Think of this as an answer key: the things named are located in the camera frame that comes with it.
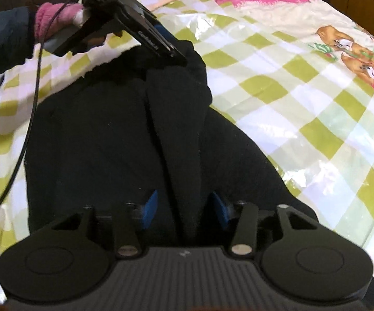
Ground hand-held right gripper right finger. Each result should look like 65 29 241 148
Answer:
208 191 321 256

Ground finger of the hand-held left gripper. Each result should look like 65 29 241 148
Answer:
142 10 188 59
119 18 188 67

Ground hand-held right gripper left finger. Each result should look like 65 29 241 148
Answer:
49 190 159 260

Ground black pants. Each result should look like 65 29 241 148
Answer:
23 39 320 256

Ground person's left hand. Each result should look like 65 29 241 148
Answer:
34 3 88 44

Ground checked printed bed sheet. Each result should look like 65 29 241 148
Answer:
0 0 374 308

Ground black cable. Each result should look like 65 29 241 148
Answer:
0 0 93 234

